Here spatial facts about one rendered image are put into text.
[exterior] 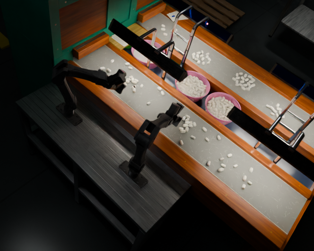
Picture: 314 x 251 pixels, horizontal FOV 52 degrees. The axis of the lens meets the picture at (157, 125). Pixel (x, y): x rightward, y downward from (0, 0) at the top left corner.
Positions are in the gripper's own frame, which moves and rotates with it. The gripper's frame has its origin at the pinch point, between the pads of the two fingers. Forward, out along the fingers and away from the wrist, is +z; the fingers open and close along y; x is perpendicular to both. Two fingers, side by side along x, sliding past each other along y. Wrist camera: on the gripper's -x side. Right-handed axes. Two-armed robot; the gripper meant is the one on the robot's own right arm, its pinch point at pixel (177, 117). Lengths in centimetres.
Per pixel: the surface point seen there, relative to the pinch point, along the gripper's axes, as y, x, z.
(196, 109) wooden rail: -3.4, -8.8, 17.9
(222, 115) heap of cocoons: -18.9, -14.9, 28.4
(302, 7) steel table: 14, -165, 280
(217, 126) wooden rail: -22.1, -8.3, 17.3
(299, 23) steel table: 1, -140, 251
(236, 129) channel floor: -32.1, -12.4, 36.0
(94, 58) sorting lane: 79, 4, 7
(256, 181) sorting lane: -64, 3, 8
